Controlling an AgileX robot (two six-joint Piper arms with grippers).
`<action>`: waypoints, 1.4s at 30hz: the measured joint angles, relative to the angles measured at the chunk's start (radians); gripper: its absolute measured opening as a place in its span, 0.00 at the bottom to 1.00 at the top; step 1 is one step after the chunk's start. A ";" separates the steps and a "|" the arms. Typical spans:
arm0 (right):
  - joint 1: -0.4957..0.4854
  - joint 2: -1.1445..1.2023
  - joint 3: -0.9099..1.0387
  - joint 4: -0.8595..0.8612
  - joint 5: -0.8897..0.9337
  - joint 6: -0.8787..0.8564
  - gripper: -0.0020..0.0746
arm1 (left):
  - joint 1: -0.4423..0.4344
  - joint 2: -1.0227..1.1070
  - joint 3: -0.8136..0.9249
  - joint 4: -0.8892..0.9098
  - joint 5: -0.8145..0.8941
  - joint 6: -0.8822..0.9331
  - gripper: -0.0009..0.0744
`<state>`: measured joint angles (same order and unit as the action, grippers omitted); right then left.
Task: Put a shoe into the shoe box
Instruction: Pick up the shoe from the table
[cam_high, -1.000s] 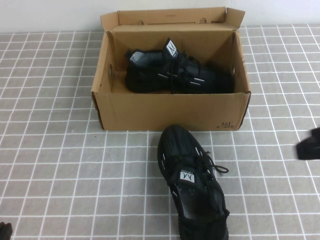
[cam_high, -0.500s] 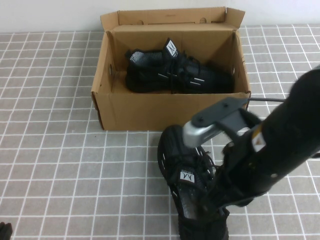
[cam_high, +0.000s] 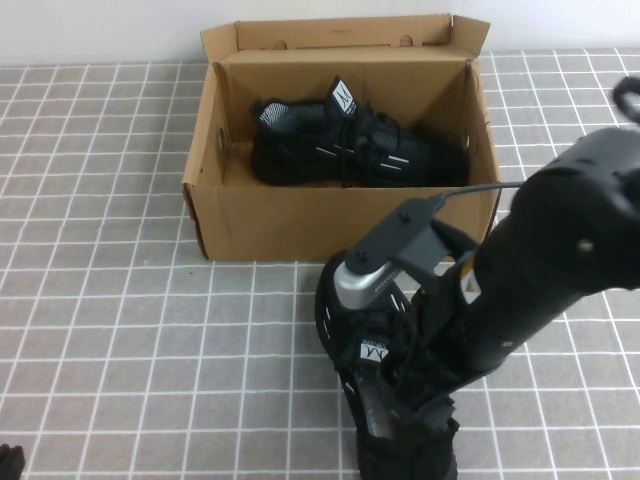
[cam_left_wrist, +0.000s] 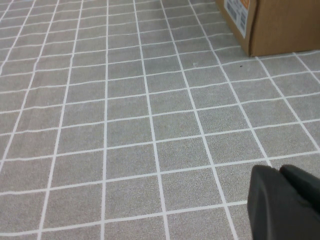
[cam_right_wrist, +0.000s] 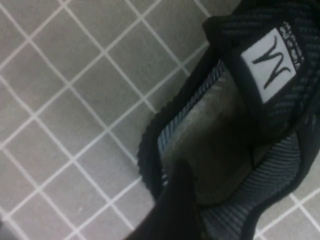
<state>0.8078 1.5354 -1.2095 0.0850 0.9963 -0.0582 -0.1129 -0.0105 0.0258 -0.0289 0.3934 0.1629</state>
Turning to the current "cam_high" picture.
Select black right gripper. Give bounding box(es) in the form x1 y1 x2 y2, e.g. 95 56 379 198
387 229 596 436

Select black knit sneaker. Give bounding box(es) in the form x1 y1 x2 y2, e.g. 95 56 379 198
248 74 471 190
313 252 461 480

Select brown cardboard shoe box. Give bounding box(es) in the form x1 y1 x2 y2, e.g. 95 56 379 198
180 13 503 264

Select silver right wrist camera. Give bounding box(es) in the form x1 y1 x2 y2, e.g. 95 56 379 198
333 259 399 307

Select dark right camera mount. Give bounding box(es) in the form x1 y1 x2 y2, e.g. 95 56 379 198
348 196 479 291

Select black right camera cable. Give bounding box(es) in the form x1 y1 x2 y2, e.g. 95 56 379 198
432 74 640 206

